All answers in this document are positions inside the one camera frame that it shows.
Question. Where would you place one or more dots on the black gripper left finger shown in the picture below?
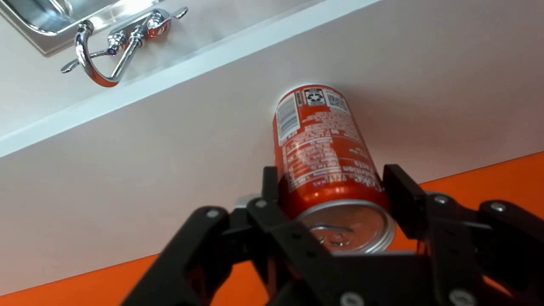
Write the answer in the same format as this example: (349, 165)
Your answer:
(197, 249)

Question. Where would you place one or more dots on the chrome faucet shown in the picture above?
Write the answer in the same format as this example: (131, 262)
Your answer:
(90, 62)

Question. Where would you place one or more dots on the stainless steel sink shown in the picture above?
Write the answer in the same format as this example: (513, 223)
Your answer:
(44, 18)

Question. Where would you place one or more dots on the red soda can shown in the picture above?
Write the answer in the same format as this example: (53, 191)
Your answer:
(325, 147)

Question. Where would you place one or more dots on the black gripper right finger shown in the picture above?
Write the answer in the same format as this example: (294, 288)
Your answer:
(481, 256)

